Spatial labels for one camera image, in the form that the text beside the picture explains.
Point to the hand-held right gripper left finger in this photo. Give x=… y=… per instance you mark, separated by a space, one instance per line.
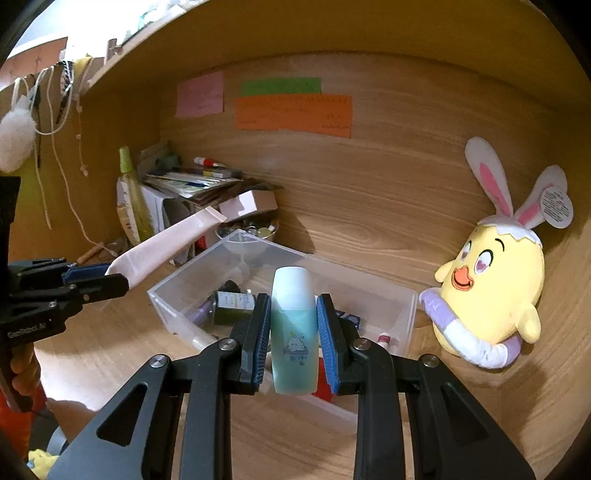
x=263 y=344

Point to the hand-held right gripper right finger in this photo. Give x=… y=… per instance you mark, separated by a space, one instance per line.
x=325 y=344

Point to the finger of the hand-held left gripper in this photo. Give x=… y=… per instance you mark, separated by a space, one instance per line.
x=87 y=272
x=104 y=287

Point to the blue-green lotion bottle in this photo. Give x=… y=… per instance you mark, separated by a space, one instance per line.
x=293 y=323

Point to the red box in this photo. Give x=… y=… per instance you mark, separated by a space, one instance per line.
x=321 y=395

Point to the clear plastic storage box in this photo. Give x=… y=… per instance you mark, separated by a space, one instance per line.
x=374 y=295

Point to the pink cosmetic tube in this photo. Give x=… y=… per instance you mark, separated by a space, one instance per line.
x=171 y=240

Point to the person's left forearm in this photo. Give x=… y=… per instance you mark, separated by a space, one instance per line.
x=14 y=424

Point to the person's left hand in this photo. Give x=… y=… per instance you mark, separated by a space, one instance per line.
x=32 y=378

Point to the dark green glass bottle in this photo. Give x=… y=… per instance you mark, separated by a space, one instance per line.
x=235 y=307

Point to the clear tube with red cap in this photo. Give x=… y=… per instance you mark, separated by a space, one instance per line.
x=388 y=344

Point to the small purple bottle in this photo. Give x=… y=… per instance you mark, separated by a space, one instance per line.
x=202 y=314

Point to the yellow-green spray bottle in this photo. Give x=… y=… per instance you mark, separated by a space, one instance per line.
x=134 y=198

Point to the glass bowl with items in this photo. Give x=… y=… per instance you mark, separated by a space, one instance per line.
x=265 y=240

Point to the dark green figurine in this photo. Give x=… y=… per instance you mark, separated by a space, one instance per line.
x=167 y=161

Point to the stack of booklets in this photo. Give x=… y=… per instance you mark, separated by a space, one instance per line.
x=194 y=184

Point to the open white cardboard box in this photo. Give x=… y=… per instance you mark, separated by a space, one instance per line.
x=249 y=205

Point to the white fluffy pompom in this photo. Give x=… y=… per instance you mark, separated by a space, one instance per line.
x=16 y=134

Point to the blue and yellow small carton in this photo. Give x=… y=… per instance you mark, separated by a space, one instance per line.
x=214 y=172

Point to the red and white small tube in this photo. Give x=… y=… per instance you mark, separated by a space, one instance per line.
x=210 y=162

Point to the yellow chick plush toy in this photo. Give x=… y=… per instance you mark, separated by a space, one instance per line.
x=498 y=277

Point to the pink paper note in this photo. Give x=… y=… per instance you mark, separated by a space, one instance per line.
x=201 y=93

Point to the orange paper note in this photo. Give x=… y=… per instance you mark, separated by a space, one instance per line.
x=293 y=115

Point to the green paper note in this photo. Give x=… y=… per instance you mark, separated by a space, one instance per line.
x=280 y=86

